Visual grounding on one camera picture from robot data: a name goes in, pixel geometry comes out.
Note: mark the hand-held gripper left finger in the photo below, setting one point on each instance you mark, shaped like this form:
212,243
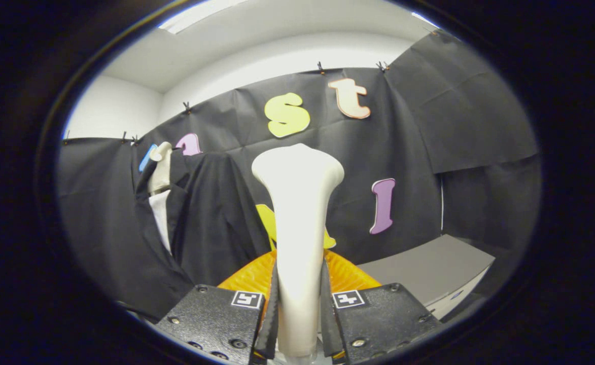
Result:
271,324

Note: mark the black backdrop cloth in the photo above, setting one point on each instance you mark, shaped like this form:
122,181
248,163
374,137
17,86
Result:
419,126

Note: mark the white purple garment steamer head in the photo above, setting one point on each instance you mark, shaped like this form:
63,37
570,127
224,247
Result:
300,213

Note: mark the black suit jacket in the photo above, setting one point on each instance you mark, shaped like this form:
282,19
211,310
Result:
216,213

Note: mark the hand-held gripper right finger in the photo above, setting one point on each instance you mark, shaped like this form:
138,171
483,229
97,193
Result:
327,324

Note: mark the white shirt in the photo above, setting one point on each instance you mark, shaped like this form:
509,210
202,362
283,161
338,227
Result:
160,213

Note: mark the cream clothes hanger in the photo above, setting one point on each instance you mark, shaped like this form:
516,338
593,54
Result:
161,167

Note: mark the grey cabinet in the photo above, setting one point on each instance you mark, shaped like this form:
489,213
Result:
429,274

